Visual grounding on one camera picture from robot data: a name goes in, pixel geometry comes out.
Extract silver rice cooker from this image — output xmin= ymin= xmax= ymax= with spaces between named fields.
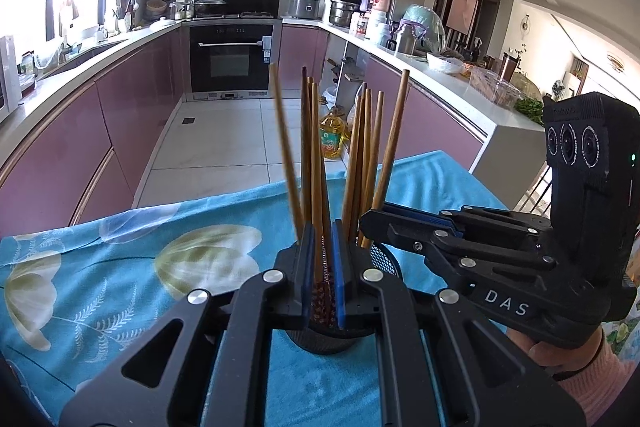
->
xmin=286 ymin=0 xmax=325 ymax=20

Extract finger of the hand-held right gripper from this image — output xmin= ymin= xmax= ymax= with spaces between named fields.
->
xmin=360 ymin=207 xmax=558 ymax=293
xmin=382 ymin=202 xmax=553 ymax=246

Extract clear plastic container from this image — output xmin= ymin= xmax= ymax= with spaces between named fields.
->
xmin=469 ymin=67 xmax=523 ymax=110

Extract light green covered appliance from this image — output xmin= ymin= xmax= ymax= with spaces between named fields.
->
xmin=402 ymin=4 xmax=445 ymax=52

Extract yellow cooking oil bottle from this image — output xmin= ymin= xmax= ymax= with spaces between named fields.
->
xmin=319 ymin=106 xmax=348 ymax=162

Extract pink base cabinet row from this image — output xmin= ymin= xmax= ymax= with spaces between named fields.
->
xmin=280 ymin=24 xmax=488 ymax=172
xmin=0 ymin=27 xmax=191 ymax=228

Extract dark tumbler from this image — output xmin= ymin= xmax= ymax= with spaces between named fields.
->
xmin=501 ymin=53 xmax=521 ymax=82

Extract dark brown chopstick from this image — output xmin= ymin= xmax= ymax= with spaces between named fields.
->
xmin=362 ymin=69 xmax=412 ymax=250

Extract floral-end wooden chopstick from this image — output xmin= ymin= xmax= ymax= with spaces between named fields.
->
xmin=307 ymin=79 xmax=337 ymax=323

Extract blue floral tablecloth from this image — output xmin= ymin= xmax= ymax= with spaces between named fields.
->
xmin=0 ymin=151 xmax=546 ymax=427

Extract person's right hand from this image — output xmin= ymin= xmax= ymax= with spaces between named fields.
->
xmin=505 ymin=322 xmax=608 ymax=383

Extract white microwave oven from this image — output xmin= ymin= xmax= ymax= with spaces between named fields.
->
xmin=0 ymin=36 xmax=23 ymax=115

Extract steel stockpot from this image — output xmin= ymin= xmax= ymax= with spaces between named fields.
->
xmin=327 ymin=0 xmax=358 ymax=28

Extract steel flask purple lid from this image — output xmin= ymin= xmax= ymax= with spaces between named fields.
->
xmin=395 ymin=21 xmax=418 ymax=56

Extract framed wall picture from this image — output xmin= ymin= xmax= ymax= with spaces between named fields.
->
xmin=446 ymin=0 xmax=478 ymax=35

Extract bunch of wooden chopsticks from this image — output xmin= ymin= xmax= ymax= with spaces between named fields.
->
xmin=267 ymin=63 xmax=413 ymax=253

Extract black wok with lid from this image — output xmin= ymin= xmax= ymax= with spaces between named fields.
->
xmin=192 ymin=0 xmax=228 ymax=18

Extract white bowl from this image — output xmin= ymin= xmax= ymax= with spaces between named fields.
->
xmin=426 ymin=53 xmax=466 ymax=75

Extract black built-in oven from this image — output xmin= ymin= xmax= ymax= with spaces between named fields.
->
xmin=187 ymin=21 xmax=282 ymax=100

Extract black mesh cup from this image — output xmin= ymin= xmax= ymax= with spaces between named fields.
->
xmin=287 ymin=237 xmax=403 ymax=354

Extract green leafy vegetables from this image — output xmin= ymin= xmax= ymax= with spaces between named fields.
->
xmin=515 ymin=97 xmax=546 ymax=125

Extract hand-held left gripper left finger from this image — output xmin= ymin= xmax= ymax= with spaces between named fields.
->
xmin=59 ymin=223 xmax=317 ymax=427

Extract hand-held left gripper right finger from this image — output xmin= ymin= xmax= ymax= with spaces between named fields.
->
xmin=331 ymin=219 xmax=586 ymax=427

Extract white plastic jar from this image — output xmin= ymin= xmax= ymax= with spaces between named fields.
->
xmin=369 ymin=11 xmax=390 ymax=46

